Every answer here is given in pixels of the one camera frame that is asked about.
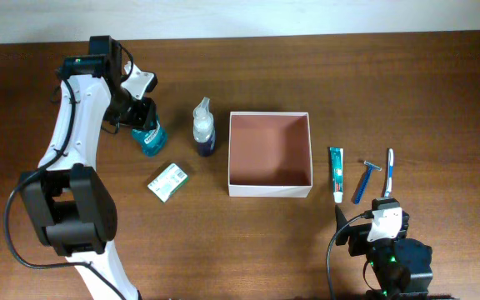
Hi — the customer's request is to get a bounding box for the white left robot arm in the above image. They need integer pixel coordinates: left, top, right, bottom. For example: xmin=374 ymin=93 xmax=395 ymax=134
xmin=12 ymin=36 xmax=158 ymax=299

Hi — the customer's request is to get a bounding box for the teal Colgate toothpaste tube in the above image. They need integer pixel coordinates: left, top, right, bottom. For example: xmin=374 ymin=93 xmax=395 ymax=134
xmin=329 ymin=147 xmax=343 ymax=203

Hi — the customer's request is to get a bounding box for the clear spray bottle dark liquid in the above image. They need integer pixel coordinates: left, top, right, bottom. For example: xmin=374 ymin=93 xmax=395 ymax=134
xmin=193 ymin=97 xmax=216 ymax=157

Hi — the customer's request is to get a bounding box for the blue white toothbrush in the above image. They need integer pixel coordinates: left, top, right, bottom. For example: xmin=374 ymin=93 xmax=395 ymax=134
xmin=383 ymin=148 xmax=394 ymax=198

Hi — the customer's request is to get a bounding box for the teal Listerine mouthwash bottle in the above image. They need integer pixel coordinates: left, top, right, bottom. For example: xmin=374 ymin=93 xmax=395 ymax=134
xmin=131 ymin=118 xmax=168 ymax=157

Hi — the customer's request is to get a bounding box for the green white Dettol soap box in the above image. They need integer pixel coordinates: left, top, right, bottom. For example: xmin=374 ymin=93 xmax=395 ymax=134
xmin=147 ymin=163 xmax=188 ymax=203

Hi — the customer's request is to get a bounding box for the white box pink interior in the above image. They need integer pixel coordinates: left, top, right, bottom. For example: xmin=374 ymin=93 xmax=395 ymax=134
xmin=227 ymin=112 xmax=313 ymax=198

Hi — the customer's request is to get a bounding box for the blue disposable razor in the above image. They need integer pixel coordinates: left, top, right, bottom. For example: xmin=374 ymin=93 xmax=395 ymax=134
xmin=353 ymin=161 xmax=383 ymax=204

